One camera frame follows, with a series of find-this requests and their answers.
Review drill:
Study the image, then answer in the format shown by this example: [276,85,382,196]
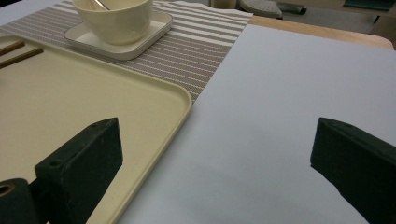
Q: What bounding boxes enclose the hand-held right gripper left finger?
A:
[34,117,124,224]

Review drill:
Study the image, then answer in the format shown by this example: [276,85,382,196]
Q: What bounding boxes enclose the dark rectangular desk panel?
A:
[343,0,396,12]

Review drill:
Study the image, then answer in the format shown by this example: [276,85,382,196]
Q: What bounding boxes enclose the striped brown placemat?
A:
[0,0,254,104]

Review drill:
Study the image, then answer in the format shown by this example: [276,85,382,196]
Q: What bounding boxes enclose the brown wooden chopstick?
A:
[0,47,45,70]
[0,40,26,57]

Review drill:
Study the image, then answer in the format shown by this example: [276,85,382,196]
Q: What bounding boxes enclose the metal spoon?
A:
[94,0,111,11]

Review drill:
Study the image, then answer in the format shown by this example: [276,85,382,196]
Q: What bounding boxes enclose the cream ceramic bowl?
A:
[71,0,154,47]

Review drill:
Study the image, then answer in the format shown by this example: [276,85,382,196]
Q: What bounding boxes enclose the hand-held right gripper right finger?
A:
[309,117,396,224]

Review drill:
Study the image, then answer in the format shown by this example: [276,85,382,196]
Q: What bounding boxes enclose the grey foot pedal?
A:
[238,0,308,21]

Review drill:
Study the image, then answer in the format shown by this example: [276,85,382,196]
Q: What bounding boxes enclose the beige plastic tray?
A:
[0,34,193,224]

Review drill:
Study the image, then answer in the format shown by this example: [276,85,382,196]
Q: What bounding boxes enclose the white square plate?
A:
[63,10,174,62]

